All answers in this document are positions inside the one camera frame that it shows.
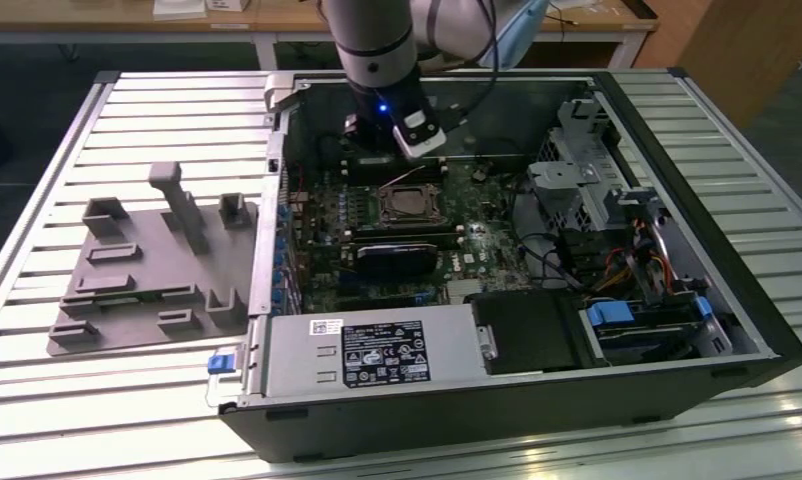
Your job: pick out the silver square CPU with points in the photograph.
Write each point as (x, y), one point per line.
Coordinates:
(408, 202)

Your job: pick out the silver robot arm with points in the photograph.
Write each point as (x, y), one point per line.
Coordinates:
(373, 35)

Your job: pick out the CPU socket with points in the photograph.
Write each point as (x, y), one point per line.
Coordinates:
(375, 220)

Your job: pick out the black graphics card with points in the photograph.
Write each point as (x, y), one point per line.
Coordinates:
(393, 257)

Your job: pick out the green motherboard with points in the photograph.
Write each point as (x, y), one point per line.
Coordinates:
(487, 250)

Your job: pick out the grey metal drive cage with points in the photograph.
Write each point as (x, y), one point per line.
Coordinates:
(573, 190)

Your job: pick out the white box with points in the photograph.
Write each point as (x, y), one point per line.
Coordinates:
(180, 9)

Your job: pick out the small silver heat sink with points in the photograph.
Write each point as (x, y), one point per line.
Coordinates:
(465, 291)

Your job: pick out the grey parts rack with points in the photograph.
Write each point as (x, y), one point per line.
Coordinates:
(146, 260)

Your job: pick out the wooden desk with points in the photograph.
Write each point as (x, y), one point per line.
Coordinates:
(106, 22)

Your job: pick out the silver power supply unit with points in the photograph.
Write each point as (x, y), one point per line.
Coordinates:
(307, 350)

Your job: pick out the black drive bay block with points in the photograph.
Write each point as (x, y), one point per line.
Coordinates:
(527, 330)

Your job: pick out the blue disk carrier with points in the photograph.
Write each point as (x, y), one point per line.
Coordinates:
(610, 312)

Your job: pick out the blue case latch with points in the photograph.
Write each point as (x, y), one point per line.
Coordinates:
(221, 362)

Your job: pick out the wooden cabinet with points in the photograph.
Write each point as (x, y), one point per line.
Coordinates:
(740, 50)

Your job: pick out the black open PC case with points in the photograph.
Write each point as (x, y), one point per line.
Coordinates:
(507, 425)

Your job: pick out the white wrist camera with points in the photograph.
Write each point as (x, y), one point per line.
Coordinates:
(421, 135)

